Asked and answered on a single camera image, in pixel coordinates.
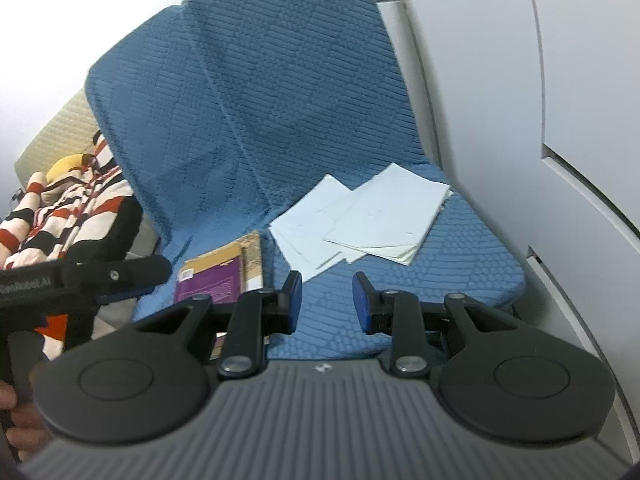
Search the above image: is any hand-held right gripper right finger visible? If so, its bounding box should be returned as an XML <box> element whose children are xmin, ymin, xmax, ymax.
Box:
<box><xmin>352</xmin><ymin>271</ymin><xmax>526</xmax><ymax>378</ymax></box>

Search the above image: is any purple book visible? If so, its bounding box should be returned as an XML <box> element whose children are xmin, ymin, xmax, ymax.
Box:
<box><xmin>174</xmin><ymin>232</ymin><xmax>251</xmax><ymax>361</ymax></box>

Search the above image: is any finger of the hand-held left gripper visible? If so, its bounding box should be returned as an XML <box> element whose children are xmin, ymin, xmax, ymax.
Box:
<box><xmin>55</xmin><ymin>255</ymin><xmax>173</xmax><ymax>306</ymax></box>

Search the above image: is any cream quilted headboard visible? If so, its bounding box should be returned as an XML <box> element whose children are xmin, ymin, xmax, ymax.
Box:
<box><xmin>15</xmin><ymin>87</ymin><xmax>101</xmax><ymax>181</ymax></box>

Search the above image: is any white wardrobe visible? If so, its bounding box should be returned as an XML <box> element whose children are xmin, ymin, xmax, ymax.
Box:
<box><xmin>357</xmin><ymin>0</ymin><xmax>640</xmax><ymax>461</ymax></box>

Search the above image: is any striped fleece blanket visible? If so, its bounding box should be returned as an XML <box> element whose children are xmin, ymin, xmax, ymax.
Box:
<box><xmin>0</xmin><ymin>132</ymin><xmax>146</xmax><ymax>361</ymax></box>

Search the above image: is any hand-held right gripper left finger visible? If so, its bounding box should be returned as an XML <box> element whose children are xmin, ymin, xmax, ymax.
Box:
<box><xmin>132</xmin><ymin>270</ymin><xmax>304</xmax><ymax>380</ymax></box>

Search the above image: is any yellow plush toy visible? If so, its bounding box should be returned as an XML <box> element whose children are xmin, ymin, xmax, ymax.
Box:
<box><xmin>46</xmin><ymin>154</ymin><xmax>93</xmax><ymax>183</ymax></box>

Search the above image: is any blue quilted sofa seat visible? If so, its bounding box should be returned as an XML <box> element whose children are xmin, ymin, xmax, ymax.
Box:
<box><xmin>132</xmin><ymin>160</ymin><xmax>528</xmax><ymax>361</ymax></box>

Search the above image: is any person's left hand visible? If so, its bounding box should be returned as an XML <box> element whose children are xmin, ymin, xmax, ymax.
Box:
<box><xmin>0</xmin><ymin>382</ymin><xmax>51</xmax><ymax>461</ymax></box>

